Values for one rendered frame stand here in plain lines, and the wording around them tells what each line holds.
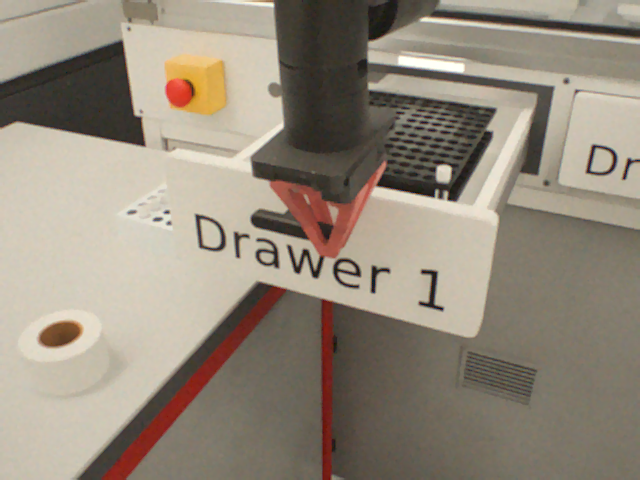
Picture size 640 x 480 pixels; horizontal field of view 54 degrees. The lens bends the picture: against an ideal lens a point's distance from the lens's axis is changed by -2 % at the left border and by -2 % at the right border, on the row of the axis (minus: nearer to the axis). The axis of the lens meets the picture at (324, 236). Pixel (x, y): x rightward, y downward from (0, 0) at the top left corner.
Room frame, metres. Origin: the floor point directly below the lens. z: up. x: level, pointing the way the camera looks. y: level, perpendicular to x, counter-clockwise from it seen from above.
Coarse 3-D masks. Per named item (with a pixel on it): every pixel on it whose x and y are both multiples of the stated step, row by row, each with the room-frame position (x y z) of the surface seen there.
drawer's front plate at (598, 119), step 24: (576, 96) 0.67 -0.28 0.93; (600, 96) 0.67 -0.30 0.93; (576, 120) 0.67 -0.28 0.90; (600, 120) 0.66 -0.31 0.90; (624, 120) 0.65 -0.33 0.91; (576, 144) 0.66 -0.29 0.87; (600, 144) 0.65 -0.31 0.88; (624, 144) 0.64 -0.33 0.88; (576, 168) 0.66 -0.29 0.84; (600, 168) 0.65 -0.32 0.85; (624, 168) 0.64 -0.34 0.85; (624, 192) 0.64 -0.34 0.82
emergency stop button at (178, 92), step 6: (174, 78) 0.84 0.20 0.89; (168, 84) 0.83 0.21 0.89; (174, 84) 0.82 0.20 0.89; (180, 84) 0.82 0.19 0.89; (186, 84) 0.83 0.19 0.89; (168, 90) 0.83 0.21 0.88; (174, 90) 0.82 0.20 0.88; (180, 90) 0.82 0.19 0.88; (186, 90) 0.82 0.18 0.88; (168, 96) 0.83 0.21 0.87; (174, 96) 0.82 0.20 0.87; (180, 96) 0.82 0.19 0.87; (186, 96) 0.82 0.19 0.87; (174, 102) 0.83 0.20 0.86; (180, 102) 0.82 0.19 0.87; (186, 102) 0.82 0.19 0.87
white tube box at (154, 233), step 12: (156, 192) 0.69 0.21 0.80; (132, 204) 0.66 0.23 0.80; (144, 204) 0.66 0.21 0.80; (168, 204) 0.66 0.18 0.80; (120, 216) 0.63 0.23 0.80; (132, 216) 0.63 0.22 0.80; (156, 216) 0.63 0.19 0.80; (168, 216) 0.63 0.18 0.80; (120, 228) 0.63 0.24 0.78; (132, 228) 0.62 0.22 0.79; (144, 228) 0.61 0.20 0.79; (156, 228) 0.60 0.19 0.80; (168, 228) 0.60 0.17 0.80; (120, 240) 0.63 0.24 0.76; (132, 240) 0.62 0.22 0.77; (144, 240) 0.61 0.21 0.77; (156, 240) 0.61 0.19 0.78; (168, 240) 0.60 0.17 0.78; (156, 252) 0.61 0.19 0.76; (168, 252) 0.60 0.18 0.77
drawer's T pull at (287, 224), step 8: (256, 216) 0.43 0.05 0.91; (264, 216) 0.43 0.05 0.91; (272, 216) 0.42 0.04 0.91; (280, 216) 0.42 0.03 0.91; (288, 216) 0.42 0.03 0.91; (256, 224) 0.43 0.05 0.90; (264, 224) 0.42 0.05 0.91; (272, 224) 0.42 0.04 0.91; (280, 224) 0.42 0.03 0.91; (288, 224) 0.42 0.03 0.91; (296, 224) 0.41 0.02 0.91; (320, 224) 0.41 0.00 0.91; (328, 224) 0.41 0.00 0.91; (280, 232) 0.42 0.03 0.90; (288, 232) 0.42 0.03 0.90; (296, 232) 0.41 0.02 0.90; (304, 232) 0.41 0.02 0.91; (328, 232) 0.40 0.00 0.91
